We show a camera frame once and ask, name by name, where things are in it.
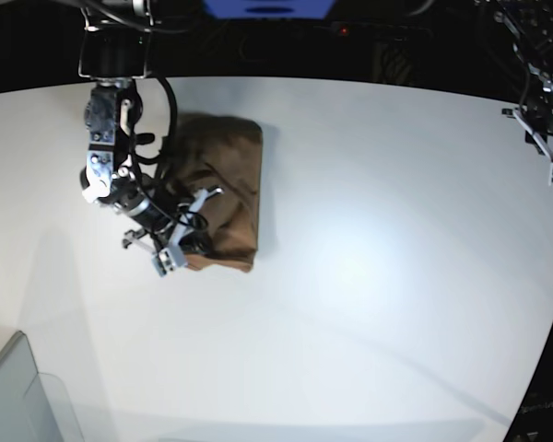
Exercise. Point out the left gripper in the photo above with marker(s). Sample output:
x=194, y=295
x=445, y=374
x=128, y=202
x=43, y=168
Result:
x=538, y=128

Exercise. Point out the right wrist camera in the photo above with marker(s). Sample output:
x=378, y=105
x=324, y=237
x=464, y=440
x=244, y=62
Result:
x=168, y=260

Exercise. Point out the black power strip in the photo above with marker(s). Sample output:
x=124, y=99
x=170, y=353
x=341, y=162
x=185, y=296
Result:
x=378, y=31

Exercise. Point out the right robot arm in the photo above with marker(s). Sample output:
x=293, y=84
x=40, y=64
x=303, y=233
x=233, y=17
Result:
x=115, y=55

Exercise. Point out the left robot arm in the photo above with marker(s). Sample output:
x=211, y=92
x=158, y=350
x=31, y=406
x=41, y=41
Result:
x=530, y=28

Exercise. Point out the blue box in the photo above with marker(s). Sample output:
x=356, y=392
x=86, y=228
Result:
x=246, y=9

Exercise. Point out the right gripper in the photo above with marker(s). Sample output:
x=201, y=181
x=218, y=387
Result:
x=165, y=219

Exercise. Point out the brown t-shirt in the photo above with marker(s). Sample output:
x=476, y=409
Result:
x=223, y=151

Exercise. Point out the grey plastic bin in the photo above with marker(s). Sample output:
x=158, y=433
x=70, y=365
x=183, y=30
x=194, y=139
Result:
x=34, y=406

